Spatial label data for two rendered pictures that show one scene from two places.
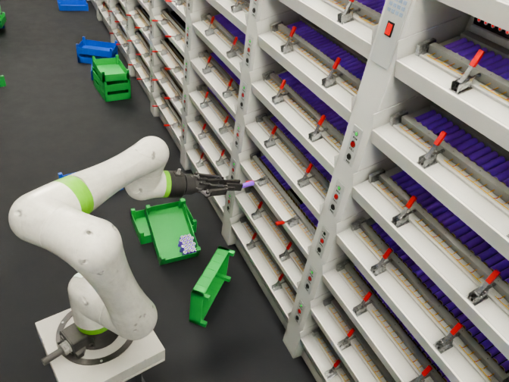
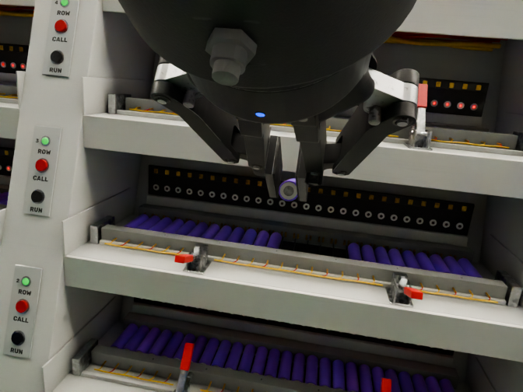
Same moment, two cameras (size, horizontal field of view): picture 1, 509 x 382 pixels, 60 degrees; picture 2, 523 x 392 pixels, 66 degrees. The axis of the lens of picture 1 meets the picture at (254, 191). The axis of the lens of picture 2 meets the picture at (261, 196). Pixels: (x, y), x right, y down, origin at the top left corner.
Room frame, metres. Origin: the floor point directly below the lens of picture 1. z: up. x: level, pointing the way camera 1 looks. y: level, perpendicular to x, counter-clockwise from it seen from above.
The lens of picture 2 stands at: (1.12, 0.34, 0.64)
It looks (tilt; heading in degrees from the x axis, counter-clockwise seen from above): 1 degrees up; 310
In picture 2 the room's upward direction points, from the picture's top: 7 degrees clockwise
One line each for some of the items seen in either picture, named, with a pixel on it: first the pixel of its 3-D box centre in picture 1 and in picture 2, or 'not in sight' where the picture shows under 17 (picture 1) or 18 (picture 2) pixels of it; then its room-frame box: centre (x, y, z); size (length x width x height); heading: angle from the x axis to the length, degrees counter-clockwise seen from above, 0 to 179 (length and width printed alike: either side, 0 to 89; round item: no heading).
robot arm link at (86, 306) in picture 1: (95, 302); not in sight; (0.83, 0.43, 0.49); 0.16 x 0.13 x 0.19; 69
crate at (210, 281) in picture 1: (212, 285); not in sight; (1.30, 0.11, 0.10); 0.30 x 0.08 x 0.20; 167
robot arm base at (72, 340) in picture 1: (80, 334); not in sight; (0.79, 0.47, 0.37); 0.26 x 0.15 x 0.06; 143
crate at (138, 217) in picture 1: (163, 220); not in sight; (1.73, 0.45, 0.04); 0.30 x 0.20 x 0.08; 122
